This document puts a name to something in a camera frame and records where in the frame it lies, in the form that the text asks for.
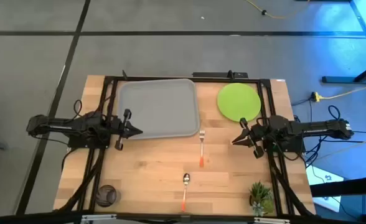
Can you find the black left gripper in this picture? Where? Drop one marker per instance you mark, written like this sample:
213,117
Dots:
120,128

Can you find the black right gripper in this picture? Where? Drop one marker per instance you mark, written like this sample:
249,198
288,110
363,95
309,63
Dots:
257,133

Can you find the dark patterned glass cup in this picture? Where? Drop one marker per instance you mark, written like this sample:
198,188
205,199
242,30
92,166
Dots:
106,196

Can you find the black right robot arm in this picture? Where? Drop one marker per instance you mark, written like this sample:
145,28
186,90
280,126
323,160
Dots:
313,127

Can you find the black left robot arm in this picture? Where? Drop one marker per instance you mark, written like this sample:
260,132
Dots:
61,124

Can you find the grey plastic tray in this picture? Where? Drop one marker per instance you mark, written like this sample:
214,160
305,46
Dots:
158,109

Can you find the small potted succulent plant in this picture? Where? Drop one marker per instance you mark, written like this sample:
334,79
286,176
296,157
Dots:
260,196

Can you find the black control box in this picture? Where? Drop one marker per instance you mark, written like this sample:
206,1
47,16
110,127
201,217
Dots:
220,75

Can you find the white printed floor sign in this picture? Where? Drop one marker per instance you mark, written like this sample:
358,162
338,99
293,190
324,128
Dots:
326,179

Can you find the black crossbeam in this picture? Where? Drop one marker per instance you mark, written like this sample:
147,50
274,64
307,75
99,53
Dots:
30,219

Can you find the black metal table frame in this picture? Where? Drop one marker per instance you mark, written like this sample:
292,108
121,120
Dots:
109,80

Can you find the silver metal bracket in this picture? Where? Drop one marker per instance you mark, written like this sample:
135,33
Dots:
271,221
99,217

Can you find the metal desk leg frame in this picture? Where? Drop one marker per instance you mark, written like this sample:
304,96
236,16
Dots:
341,80

